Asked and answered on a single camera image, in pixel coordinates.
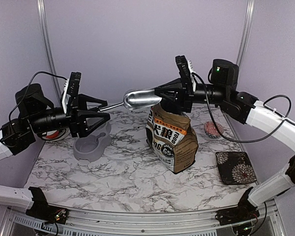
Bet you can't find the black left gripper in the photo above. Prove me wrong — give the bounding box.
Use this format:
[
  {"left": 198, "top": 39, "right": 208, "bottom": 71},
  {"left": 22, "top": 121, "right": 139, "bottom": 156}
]
[{"left": 29, "top": 93, "right": 111, "bottom": 137}]

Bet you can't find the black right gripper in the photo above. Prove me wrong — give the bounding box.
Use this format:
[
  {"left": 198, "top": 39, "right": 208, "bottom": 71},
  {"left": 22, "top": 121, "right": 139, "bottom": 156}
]
[{"left": 155, "top": 74, "right": 229, "bottom": 113}]

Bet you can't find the metal food scoop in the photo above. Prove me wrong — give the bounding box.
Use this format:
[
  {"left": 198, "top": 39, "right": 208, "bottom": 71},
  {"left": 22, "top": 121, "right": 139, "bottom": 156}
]
[{"left": 99, "top": 88, "right": 162, "bottom": 112}]

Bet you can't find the brown dog food bag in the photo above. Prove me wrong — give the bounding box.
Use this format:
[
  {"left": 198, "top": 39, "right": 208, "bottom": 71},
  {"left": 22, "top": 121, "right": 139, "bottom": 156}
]
[{"left": 146, "top": 104, "right": 199, "bottom": 174}]

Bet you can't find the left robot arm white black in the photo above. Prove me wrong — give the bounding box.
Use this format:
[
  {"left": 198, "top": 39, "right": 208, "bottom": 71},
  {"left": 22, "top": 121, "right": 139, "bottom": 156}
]
[{"left": 0, "top": 84, "right": 110, "bottom": 223}]

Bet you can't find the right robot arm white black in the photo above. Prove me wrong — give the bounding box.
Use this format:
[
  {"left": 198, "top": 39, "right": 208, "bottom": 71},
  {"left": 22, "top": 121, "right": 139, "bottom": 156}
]
[{"left": 154, "top": 56, "right": 295, "bottom": 225}]

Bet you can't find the grey double pet bowl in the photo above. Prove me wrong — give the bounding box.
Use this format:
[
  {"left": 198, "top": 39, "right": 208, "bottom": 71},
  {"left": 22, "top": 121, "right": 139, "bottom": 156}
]
[{"left": 73, "top": 121, "right": 112, "bottom": 162}]

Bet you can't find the white orange bowl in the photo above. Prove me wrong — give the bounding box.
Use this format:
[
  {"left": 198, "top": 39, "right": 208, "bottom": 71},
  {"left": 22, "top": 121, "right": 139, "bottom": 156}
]
[{"left": 45, "top": 131, "right": 60, "bottom": 140}]

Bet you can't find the red patterned small bowl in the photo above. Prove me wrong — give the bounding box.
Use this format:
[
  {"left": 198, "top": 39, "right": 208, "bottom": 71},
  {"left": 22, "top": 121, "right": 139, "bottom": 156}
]
[{"left": 204, "top": 121, "right": 224, "bottom": 139}]

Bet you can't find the black floral square plate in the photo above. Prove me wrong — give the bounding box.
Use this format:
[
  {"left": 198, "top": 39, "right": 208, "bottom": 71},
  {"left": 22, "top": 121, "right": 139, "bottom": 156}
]
[{"left": 215, "top": 151, "right": 257, "bottom": 185}]

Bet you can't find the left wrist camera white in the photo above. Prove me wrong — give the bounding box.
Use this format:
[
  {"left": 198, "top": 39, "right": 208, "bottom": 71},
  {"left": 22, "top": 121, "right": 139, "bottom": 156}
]
[{"left": 61, "top": 72, "right": 82, "bottom": 114}]

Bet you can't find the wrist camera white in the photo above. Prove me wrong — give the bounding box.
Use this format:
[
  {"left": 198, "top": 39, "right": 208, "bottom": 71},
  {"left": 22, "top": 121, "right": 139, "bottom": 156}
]
[
  {"left": 61, "top": 72, "right": 82, "bottom": 114},
  {"left": 175, "top": 55, "right": 197, "bottom": 94}
]

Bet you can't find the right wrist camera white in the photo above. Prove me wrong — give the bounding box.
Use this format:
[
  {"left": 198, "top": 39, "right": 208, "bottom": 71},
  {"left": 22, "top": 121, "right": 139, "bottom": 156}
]
[{"left": 175, "top": 55, "right": 197, "bottom": 94}]

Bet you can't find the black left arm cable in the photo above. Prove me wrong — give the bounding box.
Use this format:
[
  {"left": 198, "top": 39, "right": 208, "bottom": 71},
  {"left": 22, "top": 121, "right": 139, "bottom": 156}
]
[{"left": 8, "top": 71, "right": 67, "bottom": 123}]

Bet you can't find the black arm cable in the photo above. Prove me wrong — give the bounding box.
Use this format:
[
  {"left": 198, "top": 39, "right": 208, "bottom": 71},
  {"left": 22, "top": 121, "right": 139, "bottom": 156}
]
[
  {"left": 194, "top": 72, "right": 292, "bottom": 143},
  {"left": 8, "top": 71, "right": 67, "bottom": 123}
]

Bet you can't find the front aluminium rail base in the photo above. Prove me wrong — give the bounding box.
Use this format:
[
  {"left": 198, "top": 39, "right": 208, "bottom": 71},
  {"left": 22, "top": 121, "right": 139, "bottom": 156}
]
[{"left": 0, "top": 200, "right": 286, "bottom": 236}]

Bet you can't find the left aluminium frame post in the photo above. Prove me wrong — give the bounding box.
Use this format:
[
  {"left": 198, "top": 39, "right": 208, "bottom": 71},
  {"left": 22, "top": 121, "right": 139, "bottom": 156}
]
[{"left": 36, "top": 0, "right": 62, "bottom": 96}]

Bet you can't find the aluminium frame post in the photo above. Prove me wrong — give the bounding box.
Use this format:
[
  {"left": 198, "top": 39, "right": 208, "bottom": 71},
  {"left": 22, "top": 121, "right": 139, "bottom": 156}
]
[
  {"left": 36, "top": 0, "right": 62, "bottom": 96},
  {"left": 236, "top": 0, "right": 256, "bottom": 67}
]

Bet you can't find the right aluminium frame post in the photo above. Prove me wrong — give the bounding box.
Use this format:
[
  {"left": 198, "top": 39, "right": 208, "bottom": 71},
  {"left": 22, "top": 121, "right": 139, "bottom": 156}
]
[{"left": 236, "top": 0, "right": 256, "bottom": 67}]

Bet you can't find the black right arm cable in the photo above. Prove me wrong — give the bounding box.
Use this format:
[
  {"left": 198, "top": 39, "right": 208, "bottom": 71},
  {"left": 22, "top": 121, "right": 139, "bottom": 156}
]
[{"left": 194, "top": 72, "right": 292, "bottom": 143}]

